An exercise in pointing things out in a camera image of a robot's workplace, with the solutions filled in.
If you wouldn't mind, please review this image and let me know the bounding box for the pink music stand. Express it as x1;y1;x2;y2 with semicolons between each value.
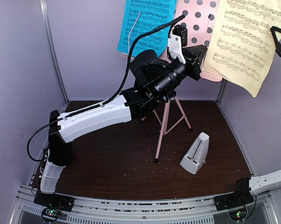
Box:
120;0;225;164

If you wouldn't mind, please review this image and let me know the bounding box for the yellow sheet music page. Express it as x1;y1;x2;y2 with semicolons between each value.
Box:
203;0;281;97

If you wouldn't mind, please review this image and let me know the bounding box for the blue sheet music page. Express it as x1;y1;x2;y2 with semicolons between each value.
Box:
117;0;177;57

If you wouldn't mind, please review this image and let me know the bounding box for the white metronome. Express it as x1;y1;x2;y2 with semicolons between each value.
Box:
180;132;210;175

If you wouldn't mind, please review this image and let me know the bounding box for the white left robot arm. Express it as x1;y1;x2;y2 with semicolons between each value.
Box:
38;15;207;207

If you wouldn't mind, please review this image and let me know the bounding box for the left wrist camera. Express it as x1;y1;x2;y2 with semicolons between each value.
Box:
167;23;188;64

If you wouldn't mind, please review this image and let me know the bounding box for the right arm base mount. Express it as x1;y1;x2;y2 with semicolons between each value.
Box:
214;192;257;223

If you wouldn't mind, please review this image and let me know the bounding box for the aluminium front rail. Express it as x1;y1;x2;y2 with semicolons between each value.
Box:
8;185;280;224

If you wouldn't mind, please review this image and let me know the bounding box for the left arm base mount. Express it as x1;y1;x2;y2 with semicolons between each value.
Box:
34;194;74;223

